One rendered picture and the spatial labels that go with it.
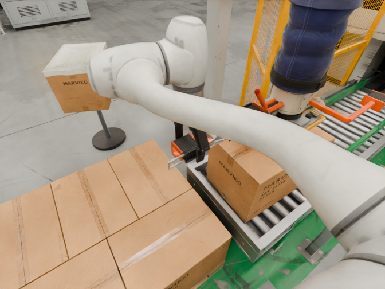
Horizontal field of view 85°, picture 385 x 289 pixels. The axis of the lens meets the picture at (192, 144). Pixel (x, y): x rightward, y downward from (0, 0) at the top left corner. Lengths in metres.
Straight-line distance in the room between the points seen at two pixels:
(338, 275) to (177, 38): 0.48
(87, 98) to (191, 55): 1.67
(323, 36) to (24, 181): 2.68
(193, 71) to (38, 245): 1.30
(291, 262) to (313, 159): 1.71
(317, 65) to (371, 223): 0.77
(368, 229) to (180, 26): 0.47
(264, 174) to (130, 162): 1.01
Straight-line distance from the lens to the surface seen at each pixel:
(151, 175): 1.56
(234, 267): 1.85
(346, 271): 0.24
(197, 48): 0.53
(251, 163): 1.11
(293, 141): 0.32
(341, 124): 2.39
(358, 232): 0.29
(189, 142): 0.76
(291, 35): 0.96
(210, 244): 1.30
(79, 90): 2.09
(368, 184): 0.29
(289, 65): 0.98
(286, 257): 1.98
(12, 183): 2.82
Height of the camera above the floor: 1.76
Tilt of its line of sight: 44 degrees down
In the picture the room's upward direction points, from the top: straight up
